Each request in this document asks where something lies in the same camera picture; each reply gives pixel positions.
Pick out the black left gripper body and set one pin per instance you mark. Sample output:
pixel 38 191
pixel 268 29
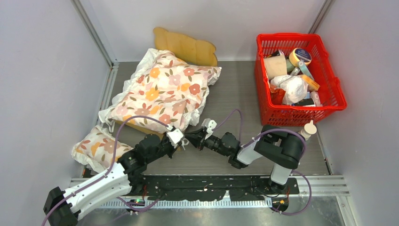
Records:
pixel 165 148

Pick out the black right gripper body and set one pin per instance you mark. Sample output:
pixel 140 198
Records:
pixel 212 142

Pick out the large floral cushion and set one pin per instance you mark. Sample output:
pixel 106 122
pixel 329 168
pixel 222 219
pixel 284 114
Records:
pixel 165 88

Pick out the wooden pet bed frame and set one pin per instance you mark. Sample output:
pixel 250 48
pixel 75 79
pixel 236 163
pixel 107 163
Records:
pixel 186 48

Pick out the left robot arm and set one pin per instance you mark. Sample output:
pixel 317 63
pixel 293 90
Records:
pixel 67 207

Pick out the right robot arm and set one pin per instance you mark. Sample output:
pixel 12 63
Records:
pixel 281 146

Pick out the small floral pillow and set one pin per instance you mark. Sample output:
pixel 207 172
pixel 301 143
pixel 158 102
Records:
pixel 96 149

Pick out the green bottle with beige cap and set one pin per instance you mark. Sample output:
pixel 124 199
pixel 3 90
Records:
pixel 308 130

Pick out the white crumpled plastic bag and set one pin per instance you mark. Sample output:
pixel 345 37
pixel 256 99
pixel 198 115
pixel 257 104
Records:
pixel 287 90

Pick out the red plastic basket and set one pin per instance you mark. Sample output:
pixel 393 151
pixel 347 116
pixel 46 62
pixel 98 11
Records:
pixel 317 105

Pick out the yellow tape roll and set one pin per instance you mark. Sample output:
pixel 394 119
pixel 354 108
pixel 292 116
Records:
pixel 299 55

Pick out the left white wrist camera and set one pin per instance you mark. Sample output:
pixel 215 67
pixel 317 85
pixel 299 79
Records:
pixel 177 138

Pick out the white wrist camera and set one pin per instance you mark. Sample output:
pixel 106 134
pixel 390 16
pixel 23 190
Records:
pixel 177 138
pixel 209 125

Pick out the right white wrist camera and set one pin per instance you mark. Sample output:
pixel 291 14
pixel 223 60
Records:
pixel 209 125

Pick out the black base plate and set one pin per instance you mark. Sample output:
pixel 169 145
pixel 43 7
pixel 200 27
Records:
pixel 207 188

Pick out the aluminium rail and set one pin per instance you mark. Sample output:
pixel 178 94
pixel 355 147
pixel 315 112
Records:
pixel 311 188

